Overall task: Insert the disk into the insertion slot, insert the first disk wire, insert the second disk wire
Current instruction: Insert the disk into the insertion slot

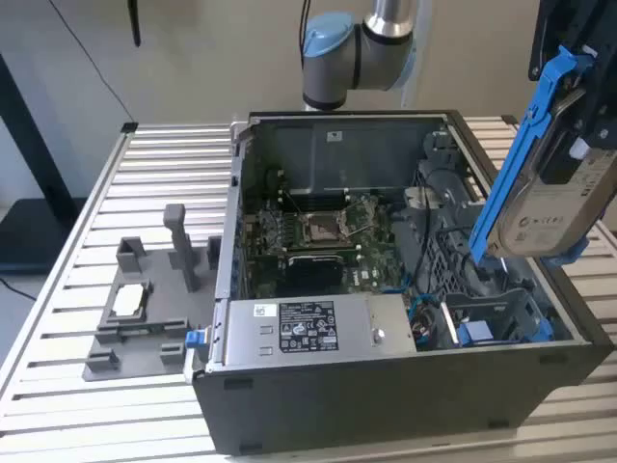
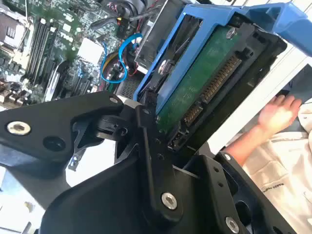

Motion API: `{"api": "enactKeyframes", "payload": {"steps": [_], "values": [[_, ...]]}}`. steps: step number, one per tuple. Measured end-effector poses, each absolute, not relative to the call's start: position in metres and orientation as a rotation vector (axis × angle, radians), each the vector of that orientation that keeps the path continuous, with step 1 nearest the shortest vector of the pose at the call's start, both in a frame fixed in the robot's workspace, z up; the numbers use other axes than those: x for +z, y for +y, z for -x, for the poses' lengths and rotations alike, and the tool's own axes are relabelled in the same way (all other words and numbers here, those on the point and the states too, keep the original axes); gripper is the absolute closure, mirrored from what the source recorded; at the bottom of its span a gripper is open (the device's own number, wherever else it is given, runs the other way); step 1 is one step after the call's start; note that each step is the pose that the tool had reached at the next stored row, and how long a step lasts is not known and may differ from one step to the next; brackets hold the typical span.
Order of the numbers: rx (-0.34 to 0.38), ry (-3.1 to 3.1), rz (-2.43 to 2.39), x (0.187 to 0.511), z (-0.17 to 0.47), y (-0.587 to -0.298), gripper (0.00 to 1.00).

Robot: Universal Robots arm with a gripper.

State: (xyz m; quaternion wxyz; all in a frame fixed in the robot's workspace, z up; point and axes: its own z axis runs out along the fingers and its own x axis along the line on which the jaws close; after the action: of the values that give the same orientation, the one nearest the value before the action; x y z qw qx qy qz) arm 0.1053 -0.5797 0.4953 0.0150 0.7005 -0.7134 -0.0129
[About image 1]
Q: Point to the hard disk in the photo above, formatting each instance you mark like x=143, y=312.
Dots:
x=544, y=226

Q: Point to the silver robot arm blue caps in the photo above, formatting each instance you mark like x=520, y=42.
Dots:
x=328, y=72

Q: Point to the blue disk carrier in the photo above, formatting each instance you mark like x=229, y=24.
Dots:
x=474, y=334

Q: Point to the grey metal drive cage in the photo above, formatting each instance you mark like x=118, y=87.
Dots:
x=448, y=193

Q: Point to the green motherboard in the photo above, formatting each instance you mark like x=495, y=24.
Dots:
x=371, y=270

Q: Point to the RAM slots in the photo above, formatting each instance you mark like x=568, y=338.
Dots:
x=313, y=198

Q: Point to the CPU socket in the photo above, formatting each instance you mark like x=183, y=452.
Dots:
x=322, y=227

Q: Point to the black graphics card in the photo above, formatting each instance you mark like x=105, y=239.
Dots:
x=313, y=272

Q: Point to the black open PC case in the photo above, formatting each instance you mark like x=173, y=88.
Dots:
x=337, y=410

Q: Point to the silver power supply unit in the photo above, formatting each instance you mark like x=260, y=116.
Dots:
x=250, y=337

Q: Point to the black hanging rod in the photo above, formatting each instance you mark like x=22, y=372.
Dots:
x=135, y=24

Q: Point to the black table corner cap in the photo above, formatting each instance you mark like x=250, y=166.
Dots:
x=129, y=127

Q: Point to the blue case latch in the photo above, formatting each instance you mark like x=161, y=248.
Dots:
x=195, y=338

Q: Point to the grey parts rack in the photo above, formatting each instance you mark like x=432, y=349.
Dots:
x=159, y=299

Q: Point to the silver CPU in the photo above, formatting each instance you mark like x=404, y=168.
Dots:
x=129, y=300

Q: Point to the green RAM stick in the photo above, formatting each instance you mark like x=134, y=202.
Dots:
x=140, y=331

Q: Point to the black stand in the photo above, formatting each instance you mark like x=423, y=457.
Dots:
x=29, y=226

